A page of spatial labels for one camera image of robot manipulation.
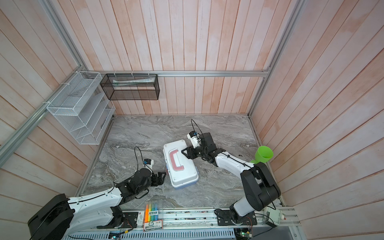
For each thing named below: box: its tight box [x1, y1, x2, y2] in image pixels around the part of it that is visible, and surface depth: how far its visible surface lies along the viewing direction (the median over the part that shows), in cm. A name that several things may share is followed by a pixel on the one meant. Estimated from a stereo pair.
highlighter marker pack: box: [143, 199, 164, 232], surface depth 76 cm
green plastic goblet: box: [250, 145, 274, 164], surface depth 82 cm
